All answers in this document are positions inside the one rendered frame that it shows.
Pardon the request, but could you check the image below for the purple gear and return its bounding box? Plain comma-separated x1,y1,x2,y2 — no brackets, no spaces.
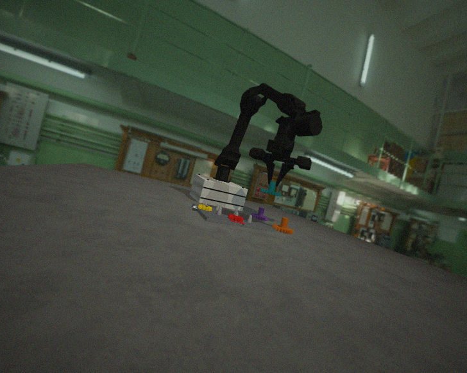
251,208,268,221

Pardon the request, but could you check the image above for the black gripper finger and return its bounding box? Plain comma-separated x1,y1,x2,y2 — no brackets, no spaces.
262,159,275,184
276,163,294,187

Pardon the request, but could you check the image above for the red gear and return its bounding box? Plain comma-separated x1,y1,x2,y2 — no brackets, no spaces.
228,214,243,222

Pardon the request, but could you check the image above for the teal gear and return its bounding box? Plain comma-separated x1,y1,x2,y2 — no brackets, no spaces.
260,181,282,197

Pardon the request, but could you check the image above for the yellow gear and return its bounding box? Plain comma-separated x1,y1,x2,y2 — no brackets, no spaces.
198,204,212,211

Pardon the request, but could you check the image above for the orange gear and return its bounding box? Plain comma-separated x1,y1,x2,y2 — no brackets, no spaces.
273,217,294,234

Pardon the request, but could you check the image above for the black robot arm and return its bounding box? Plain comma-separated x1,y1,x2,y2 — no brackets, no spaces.
213,83,323,183

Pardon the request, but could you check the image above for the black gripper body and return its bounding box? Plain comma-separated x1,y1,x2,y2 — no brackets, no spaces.
249,134,311,170

